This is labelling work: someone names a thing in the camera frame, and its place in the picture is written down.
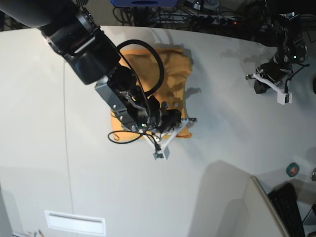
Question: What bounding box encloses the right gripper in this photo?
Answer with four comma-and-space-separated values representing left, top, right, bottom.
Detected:
145, 95, 182, 133

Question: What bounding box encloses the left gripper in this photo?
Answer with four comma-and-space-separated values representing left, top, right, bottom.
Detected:
254, 59, 293, 94

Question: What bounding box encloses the yellow t-shirt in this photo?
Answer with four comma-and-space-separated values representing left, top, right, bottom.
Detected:
110, 46, 193, 139

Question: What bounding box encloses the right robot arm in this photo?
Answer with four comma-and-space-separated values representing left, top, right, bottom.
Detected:
0, 0, 181, 133

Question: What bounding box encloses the green tape roll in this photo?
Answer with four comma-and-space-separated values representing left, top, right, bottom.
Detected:
286, 162, 300, 177

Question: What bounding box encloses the black keyboard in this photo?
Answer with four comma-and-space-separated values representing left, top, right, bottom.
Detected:
268, 183, 305, 237

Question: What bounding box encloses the yellow pencil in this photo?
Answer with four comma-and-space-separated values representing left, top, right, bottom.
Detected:
38, 230, 44, 237

